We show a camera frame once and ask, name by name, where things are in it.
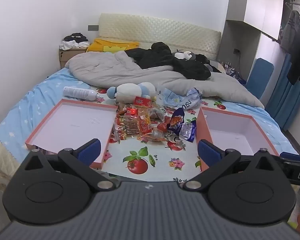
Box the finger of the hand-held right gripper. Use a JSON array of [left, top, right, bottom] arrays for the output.
[[277, 151, 300, 164]]

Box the blue orange print snack packet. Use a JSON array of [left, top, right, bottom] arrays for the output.
[[167, 107, 186, 132]]

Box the yellow pillow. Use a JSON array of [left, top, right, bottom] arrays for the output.
[[86, 38, 138, 54]]

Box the blue chair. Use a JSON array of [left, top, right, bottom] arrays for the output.
[[245, 58, 274, 100]]

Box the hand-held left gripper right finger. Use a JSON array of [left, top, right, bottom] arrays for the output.
[[186, 139, 278, 191]]

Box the brown dried snack packet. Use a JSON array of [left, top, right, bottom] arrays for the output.
[[147, 106, 169, 123]]

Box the white blue printed plastic bag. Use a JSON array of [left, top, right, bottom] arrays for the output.
[[179, 87, 203, 110]]

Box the pink box lid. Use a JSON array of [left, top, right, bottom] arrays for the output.
[[25, 99, 118, 170]]

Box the blue curtain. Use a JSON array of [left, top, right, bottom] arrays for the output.
[[265, 52, 300, 130]]

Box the blue white snack packet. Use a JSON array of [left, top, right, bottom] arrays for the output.
[[179, 120, 197, 142]]

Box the white wall cabinet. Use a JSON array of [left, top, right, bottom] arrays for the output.
[[225, 0, 285, 40]]

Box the black cable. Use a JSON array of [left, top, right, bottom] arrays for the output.
[[236, 54, 242, 78]]

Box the black clothing heap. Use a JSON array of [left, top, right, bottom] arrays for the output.
[[125, 42, 212, 81]]

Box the row of small bottles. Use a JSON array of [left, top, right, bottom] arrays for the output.
[[220, 61, 234, 72]]

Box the pink cardboard box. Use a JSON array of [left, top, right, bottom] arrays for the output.
[[195, 106, 280, 172]]

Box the blue bed sheet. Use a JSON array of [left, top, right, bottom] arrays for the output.
[[0, 67, 300, 155]]

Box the white blue plush toy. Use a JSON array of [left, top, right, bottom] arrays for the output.
[[107, 82, 157, 103]]

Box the pile of mixed snacks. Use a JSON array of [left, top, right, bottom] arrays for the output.
[[114, 96, 198, 150]]

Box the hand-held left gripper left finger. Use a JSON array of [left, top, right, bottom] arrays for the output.
[[24, 138, 117, 191]]

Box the cream quilted headboard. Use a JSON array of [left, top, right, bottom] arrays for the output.
[[98, 13, 222, 60]]

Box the grey white plush toy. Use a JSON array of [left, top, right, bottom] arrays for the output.
[[171, 51, 197, 62]]

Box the fruit print mat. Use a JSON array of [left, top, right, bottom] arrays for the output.
[[90, 86, 227, 183]]

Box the grey duvet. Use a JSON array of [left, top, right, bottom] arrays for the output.
[[65, 51, 265, 109]]

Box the clear light blue plastic bag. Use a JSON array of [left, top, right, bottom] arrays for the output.
[[155, 84, 188, 109]]

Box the white spray bottle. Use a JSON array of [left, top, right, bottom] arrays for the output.
[[63, 86, 100, 102]]

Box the plastic wrapped mattress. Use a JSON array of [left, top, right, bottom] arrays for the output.
[[0, 132, 32, 178]]

